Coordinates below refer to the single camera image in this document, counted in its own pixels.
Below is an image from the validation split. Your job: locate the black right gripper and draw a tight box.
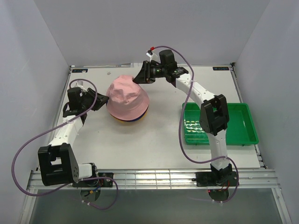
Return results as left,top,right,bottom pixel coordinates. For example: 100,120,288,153
132,61,166,84

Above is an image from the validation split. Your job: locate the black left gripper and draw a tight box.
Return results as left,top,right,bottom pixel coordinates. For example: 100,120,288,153
81,87,110,111

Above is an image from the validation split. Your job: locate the pink hat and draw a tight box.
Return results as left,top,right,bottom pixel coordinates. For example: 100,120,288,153
106,75,150,120

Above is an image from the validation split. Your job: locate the blue beanie hat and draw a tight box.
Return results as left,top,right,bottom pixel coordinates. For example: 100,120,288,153
112,108,148,121

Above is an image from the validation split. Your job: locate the yellow bucket hat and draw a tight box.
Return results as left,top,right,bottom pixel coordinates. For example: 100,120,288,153
115,119,141,126

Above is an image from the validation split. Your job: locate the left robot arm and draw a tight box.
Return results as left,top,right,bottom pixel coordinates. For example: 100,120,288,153
38,87,109,187

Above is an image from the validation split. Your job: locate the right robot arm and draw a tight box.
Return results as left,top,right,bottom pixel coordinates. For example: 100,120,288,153
133,48,232,185

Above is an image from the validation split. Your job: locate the paper label strip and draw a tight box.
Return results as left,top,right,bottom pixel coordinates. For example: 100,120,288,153
130,62,143,68

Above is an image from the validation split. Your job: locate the green plastic tray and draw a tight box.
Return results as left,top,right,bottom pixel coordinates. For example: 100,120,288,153
184,103,259,146

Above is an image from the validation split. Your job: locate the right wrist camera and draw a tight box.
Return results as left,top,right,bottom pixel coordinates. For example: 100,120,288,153
146,47,159,65

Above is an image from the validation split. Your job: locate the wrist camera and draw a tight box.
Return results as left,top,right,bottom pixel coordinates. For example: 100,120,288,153
74,80,86,92
146,47,159,65

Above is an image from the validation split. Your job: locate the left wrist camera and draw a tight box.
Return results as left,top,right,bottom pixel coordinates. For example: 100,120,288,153
74,80,86,92

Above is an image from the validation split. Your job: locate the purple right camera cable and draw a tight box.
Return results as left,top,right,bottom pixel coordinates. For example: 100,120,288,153
149,45,240,204

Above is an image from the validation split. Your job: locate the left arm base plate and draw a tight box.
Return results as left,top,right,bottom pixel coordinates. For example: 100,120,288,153
72,172,114,188

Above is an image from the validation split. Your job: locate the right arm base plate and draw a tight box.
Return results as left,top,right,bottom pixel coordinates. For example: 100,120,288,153
192,171,238,187

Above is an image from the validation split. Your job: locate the aluminium front rail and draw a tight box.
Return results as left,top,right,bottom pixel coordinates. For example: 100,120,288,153
26,169,281,191

